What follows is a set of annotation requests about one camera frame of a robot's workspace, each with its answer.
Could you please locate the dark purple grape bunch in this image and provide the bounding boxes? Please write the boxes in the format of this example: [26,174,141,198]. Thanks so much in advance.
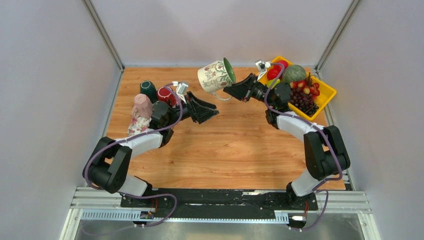
[289,89,319,117]

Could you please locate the red apple upper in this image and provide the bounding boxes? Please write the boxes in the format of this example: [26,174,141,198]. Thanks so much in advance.
[273,60,289,71]

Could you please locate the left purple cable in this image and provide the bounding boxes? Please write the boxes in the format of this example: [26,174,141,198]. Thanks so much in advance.
[83,82,184,228]

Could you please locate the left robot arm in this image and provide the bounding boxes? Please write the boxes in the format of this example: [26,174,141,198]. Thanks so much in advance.
[82,91,219,207]

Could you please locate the yellow plastic bin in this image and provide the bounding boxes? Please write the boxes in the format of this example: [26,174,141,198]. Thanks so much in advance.
[258,56,337,122]

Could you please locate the red apple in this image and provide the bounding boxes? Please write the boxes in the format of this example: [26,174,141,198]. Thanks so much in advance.
[273,60,289,71]
[266,65,282,81]

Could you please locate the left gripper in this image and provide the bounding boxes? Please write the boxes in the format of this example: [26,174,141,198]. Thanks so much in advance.
[165,91,219,127]

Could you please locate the dark green mug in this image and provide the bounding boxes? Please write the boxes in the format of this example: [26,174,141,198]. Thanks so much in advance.
[139,80,158,104]

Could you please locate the cream floral mug green inside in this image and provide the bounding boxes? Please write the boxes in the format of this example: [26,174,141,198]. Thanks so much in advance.
[197,57,236,101]

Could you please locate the floral serving tray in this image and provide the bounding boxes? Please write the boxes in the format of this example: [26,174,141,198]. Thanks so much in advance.
[127,107,151,137]

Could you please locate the green pear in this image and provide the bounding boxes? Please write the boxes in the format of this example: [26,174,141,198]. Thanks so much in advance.
[266,78,280,89]

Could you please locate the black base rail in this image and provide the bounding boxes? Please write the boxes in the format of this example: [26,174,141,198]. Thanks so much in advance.
[120,188,318,220]

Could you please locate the green melon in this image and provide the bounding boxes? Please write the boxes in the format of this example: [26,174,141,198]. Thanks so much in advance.
[282,64,307,84]

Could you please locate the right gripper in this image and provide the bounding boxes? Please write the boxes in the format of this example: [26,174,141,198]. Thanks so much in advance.
[224,72,276,107]

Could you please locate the red mug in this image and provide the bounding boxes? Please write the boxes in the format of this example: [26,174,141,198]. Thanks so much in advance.
[157,86,177,107]

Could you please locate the red apple lower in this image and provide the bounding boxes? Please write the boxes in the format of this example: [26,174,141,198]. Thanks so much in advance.
[266,65,282,81]

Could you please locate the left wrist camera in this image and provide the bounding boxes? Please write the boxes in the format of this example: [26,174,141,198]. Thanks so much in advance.
[172,81,189,97]

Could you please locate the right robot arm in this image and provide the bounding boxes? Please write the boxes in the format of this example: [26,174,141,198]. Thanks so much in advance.
[223,73,351,209]

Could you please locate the pink faceted mug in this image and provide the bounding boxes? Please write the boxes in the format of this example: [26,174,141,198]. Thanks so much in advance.
[131,93,153,118]

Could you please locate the red cherry cluster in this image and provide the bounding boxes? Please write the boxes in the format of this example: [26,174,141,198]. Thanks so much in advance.
[289,78,321,96]

